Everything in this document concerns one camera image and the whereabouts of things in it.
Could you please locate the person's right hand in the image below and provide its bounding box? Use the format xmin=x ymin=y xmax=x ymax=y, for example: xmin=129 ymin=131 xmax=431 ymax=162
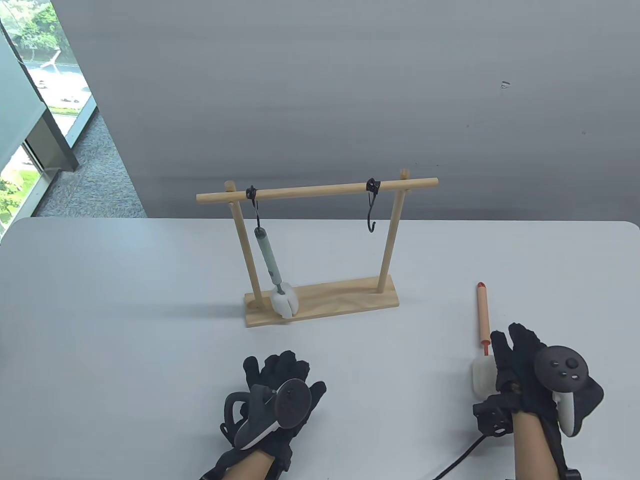
xmin=472 ymin=322 xmax=605 ymax=443

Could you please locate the person's left hand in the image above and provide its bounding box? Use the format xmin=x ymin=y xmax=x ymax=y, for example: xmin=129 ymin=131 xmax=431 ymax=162
xmin=202 ymin=351 xmax=327 ymax=471

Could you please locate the orange handled cup brush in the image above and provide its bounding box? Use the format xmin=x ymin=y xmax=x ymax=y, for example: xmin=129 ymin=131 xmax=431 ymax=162
xmin=471 ymin=281 xmax=497 ymax=399

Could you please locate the green handled cup brush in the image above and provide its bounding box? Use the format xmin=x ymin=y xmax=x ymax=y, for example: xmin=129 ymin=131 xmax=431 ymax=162
xmin=254 ymin=226 xmax=299 ymax=319

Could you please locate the black metal s-hook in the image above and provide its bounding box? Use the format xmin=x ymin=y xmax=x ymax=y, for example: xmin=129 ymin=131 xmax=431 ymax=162
xmin=245 ymin=185 xmax=263 ymax=234
xmin=365 ymin=178 xmax=382 ymax=234

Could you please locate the person's left forearm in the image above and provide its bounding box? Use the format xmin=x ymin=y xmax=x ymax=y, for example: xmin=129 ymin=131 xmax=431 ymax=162
xmin=220 ymin=449 xmax=275 ymax=480

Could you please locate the person's right forearm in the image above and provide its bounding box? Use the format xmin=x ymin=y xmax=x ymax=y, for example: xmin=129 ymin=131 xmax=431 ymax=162
xmin=512 ymin=413 xmax=562 ymax=480

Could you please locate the black and white right controller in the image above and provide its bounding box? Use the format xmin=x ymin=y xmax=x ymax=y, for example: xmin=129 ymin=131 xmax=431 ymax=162
xmin=534 ymin=346 xmax=590 ymax=439

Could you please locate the black and white controller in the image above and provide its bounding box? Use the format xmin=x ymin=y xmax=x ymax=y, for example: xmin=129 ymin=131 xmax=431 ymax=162
xmin=534 ymin=346 xmax=590 ymax=439
xmin=221 ymin=378 xmax=314 ymax=450

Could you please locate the black and white left controller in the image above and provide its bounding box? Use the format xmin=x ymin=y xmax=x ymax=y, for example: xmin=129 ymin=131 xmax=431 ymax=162
xmin=221 ymin=378 xmax=314 ymax=450

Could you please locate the wooden hanging rack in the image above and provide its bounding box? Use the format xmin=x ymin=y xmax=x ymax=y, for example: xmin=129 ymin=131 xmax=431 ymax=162
xmin=196 ymin=168 xmax=440 ymax=329

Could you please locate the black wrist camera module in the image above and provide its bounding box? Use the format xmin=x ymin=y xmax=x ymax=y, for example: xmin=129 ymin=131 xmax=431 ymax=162
xmin=473 ymin=394 xmax=517 ymax=437

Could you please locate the black cable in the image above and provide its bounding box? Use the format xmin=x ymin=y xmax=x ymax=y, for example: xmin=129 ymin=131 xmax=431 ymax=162
xmin=432 ymin=434 xmax=487 ymax=480

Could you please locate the grey window frame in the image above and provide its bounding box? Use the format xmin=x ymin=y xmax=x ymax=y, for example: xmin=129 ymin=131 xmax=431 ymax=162
xmin=0 ymin=20 xmax=81 ymax=174

